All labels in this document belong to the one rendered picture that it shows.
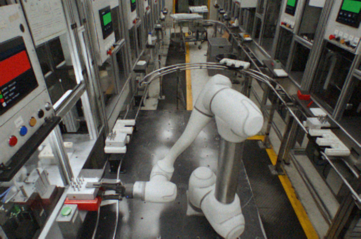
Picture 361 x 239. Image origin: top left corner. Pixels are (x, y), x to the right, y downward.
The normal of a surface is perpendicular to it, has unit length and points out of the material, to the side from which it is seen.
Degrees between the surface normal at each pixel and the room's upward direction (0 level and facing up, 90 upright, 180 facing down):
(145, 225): 0
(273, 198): 0
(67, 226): 90
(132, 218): 0
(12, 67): 90
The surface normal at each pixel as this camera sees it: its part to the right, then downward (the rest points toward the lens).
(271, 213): 0.00, -0.87
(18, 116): 1.00, 0.00
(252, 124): 0.45, 0.35
